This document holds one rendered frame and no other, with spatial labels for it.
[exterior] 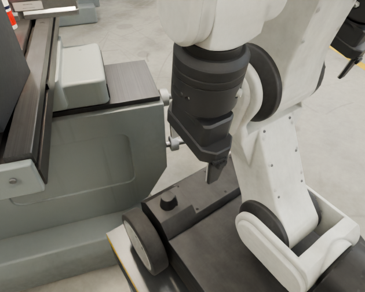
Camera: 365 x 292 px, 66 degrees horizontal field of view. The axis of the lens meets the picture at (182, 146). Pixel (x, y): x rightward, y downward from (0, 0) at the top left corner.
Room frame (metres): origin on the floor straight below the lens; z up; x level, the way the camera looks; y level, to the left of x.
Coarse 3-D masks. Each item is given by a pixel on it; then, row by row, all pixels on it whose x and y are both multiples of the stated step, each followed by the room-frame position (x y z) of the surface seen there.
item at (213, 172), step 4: (224, 160) 0.28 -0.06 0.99; (208, 164) 0.28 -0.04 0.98; (212, 164) 0.27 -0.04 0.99; (220, 164) 0.27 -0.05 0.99; (224, 164) 0.28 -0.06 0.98; (208, 168) 0.28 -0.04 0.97; (212, 168) 0.27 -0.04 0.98; (216, 168) 0.28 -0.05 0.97; (220, 168) 0.27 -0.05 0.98; (208, 172) 0.28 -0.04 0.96; (212, 172) 0.28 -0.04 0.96; (216, 172) 0.28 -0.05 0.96; (220, 172) 0.29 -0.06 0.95; (208, 176) 0.28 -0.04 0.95; (212, 176) 0.28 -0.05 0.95; (216, 176) 0.29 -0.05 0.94; (208, 180) 0.28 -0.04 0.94; (212, 180) 0.28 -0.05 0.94; (216, 180) 0.29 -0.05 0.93
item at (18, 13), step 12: (12, 0) 0.93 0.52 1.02; (24, 0) 0.94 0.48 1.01; (36, 0) 0.95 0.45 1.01; (48, 0) 0.96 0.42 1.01; (60, 0) 0.97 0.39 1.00; (72, 0) 0.98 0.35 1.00; (12, 12) 0.92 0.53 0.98; (24, 12) 0.93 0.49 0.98; (36, 12) 0.94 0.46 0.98; (48, 12) 0.95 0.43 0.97; (60, 12) 0.95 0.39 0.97; (72, 12) 0.96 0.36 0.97
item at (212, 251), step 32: (160, 192) 0.52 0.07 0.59; (192, 192) 0.53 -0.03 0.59; (224, 192) 0.53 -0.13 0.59; (160, 224) 0.41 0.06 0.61; (192, 224) 0.43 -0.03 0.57; (224, 224) 0.43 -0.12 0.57; (192, 256) 0.34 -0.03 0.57; (224, 256) 0.34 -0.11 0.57; (352, 256) 0.25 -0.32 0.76; (192, 288) 0.29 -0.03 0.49; (224, 288) 0.26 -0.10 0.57; (256, 288) 0.26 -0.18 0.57; (320, 288) 0.21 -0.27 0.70; (352, 288) 0.20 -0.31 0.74
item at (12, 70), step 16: (0, 0) 0.58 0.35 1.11; (0, 16) 0.55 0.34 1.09; (0, 32) 0.52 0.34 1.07; (0, 48) 0.49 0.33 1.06; (16, 48) 0.56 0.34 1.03; (0, 64) 0.47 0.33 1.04; (16, 64) 0.53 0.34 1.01; (0, 80) 0.44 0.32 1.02; (16, 80) 0.50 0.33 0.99; (0, 96) 0.42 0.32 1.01; (16, 96) 0.47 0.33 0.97; (0, 112) 0.39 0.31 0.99; (0, 128) 0.37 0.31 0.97
